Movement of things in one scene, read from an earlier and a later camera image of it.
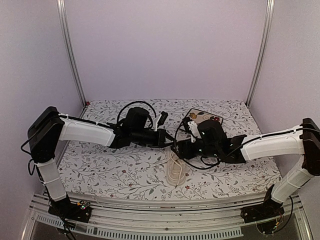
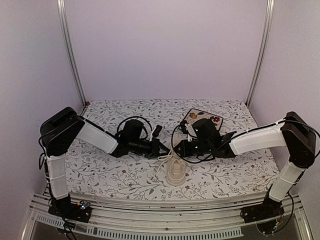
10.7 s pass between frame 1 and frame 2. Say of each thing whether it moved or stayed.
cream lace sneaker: stayed
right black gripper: stayed
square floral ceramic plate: stayed
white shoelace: moved
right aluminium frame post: stayed
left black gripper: moved
